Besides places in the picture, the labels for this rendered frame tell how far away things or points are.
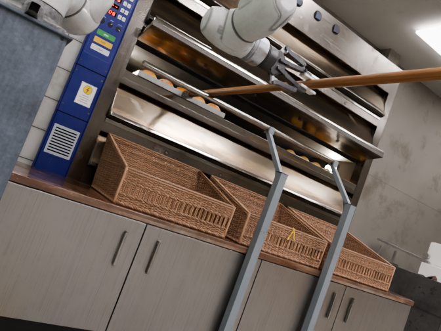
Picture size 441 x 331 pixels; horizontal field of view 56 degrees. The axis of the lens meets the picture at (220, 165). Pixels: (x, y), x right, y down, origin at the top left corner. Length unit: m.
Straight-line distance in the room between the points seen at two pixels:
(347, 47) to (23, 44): 2.23
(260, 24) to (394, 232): 8.47
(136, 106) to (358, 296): 1.58
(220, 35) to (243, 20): 0.10
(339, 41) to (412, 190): 6.93
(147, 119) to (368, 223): 6.97
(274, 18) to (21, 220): 1.06
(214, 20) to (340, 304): 1.71
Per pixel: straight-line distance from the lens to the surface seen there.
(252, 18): 1.10
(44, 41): 1.20
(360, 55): 3.07
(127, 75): 2.17
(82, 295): 1.69
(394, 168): 9.02
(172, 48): 2.22
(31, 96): 1.18
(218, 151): 2.36
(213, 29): 1.19
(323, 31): 2.85
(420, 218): 9.99
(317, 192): 2.85
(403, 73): 1.15
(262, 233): 1.87
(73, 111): 2.07
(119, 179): 1.68
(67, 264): 1.64
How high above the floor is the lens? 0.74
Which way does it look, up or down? 4 degrees up
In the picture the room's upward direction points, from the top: 21 degrees clockwise
